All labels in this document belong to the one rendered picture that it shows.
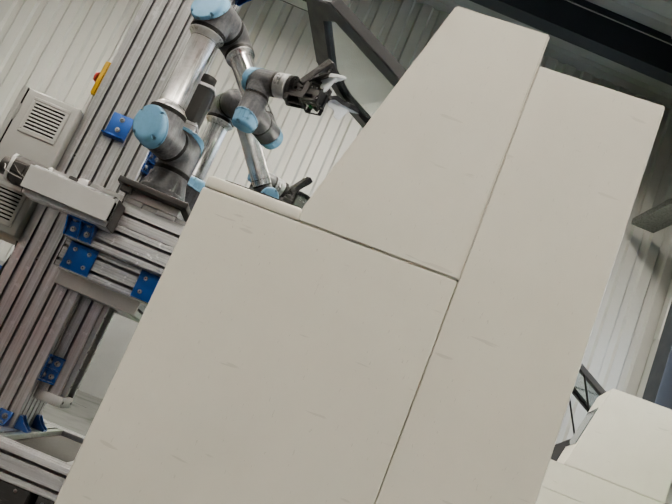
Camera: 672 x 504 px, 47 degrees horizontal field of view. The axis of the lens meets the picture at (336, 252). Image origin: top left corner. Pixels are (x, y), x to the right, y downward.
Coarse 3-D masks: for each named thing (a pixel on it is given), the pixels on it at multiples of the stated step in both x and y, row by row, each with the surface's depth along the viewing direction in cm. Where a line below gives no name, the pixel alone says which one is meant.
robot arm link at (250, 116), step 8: (248, 88) 223; (248, 96) 222; (256, 96) 221; (264, 96) 223; (240, 104) 222; (248, 104) 221; (256, 104) 221; (264, 104) 223; (240, 112) 220; (248, 112) 220; (256, 112) 221; (264, 112) 225; (232, 120) 222; (240, 120) 220; (248, 120) 220; (256, 120) 222; (264, 120) 226; (240, 128) 224; (248, 128) 221; (256, 128) 226; (264, 128) 228
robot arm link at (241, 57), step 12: (240, 36) 246; (228, 48) 246; (240, 48) 245; (252, 48) 249; (228, 60) 248; (240, 60) 244; (252, 60) 246; (240, 72) 242; (240, 84) 241; (264, 132) 229; (276, 132) 233; (264, 144) 235; (276, 144) 236
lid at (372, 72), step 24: (312, 0) 266; (336, 0) 253; (312, 24) 285; (336, 24) 267; (360, 24) 250; (336, 48) 285; (360, 48) 256; (384, 48) 247; (360, 72) 279; (384, 72) 251; (360, 96) 299; (384, 96) 274; (360, 120) 315
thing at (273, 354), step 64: (448, 64) 169; (512, 64) 168; (384, 128) 166; (448, 128) 165; (512, 128) 164; (320, 192) 163; (384, 192) 162; (448, 192) 161; (192, 256) 161; (256, 256) 160; (320, 256) 159; (384, 256) 158; (448, 256) 158; (192, 320) 157; (256, 320) 157; (320, 320) 156; (384, 320) 155; (128, 384) 155; (192, 384) 154; (256, 384) 153; (320, 384) 152; (384, 384) 152; (128, 448) 151; (192, 448) 151; (256, 448) 150; (320, 448) 149; (384, 448) 148
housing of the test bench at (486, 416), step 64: (576, 128) 163; (640, 128) 163; (512, 192) 160; (576, 192) 160; (512, 256) 157; (576, 256) 156; (448, 320) 154; (512, 320) 153; (576, 320) 153; (448, 384) 151; (512, 384) 150; (448, 448) 148; (512, 448) 147
